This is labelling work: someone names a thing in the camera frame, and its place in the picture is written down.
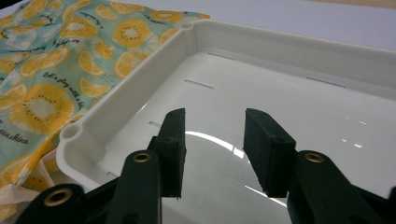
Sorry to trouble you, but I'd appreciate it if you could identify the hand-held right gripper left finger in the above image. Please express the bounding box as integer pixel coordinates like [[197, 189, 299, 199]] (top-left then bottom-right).
[[106, 107, 187, 224]]

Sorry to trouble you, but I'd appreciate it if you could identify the white plastic tray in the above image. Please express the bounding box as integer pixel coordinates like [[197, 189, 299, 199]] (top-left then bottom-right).
[[55, 19, 396, 224]]

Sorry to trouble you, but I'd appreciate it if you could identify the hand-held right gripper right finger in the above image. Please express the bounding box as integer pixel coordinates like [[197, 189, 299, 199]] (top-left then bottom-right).
[[243, 107, 387, 224]]

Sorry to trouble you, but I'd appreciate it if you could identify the citrus print cloth bag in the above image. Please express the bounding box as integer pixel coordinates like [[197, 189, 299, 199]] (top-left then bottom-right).
[[0, 0, 211, 222]]

